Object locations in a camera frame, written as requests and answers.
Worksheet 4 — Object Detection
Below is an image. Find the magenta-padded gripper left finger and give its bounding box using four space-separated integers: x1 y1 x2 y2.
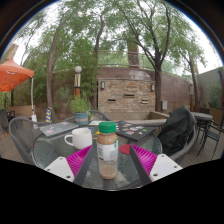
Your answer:
44 139 98 187

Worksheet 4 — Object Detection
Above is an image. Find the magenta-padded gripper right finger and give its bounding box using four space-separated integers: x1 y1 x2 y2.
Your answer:
129 143 184 186

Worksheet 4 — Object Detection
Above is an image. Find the green-capped brown drink bottle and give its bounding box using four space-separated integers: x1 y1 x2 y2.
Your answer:
96 121 120 180

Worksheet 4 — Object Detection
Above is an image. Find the white ceramic mug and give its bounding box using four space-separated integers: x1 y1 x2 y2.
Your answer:
64 127 93 150

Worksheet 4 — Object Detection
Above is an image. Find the flat round red coaster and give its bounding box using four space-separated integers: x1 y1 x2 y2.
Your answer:
119 143 132 155

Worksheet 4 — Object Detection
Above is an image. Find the black laptop with stickers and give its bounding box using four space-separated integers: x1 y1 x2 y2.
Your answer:
114 120 157 141

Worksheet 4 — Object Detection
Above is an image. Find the grey laptop with stickers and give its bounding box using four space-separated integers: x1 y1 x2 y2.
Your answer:
39 121 80 138

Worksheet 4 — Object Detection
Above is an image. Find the white printed booklet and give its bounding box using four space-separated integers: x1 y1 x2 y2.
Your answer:
88 119 105 127

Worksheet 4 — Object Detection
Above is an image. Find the grey chair holding jacket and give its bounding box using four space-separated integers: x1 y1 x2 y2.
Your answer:
168 125 198 164

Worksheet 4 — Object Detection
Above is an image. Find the black jacket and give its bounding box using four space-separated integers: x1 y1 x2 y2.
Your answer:
157 107 197 157

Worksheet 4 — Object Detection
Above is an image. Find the green plant in blue pot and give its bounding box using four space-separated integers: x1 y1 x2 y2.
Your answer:
68 94 93 126

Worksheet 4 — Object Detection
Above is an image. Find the dark metal patio chair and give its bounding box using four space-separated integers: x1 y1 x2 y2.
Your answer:
196 119 224 158

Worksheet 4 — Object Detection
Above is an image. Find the round patio table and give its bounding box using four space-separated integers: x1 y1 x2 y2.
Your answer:
191 111 214 123

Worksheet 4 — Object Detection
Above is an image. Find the forked dark-trunk tree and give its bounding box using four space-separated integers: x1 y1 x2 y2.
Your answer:
116 0 208 113

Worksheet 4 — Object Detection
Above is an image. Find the orange canopy umbrella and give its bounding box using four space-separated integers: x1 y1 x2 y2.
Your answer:
0 58 35 93

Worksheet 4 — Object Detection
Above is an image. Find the blue yellow striped post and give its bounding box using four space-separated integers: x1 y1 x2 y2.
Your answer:
45 106 53 124

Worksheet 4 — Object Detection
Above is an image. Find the globe-topped lamp post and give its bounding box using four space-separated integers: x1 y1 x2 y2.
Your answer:
73 65 83 99

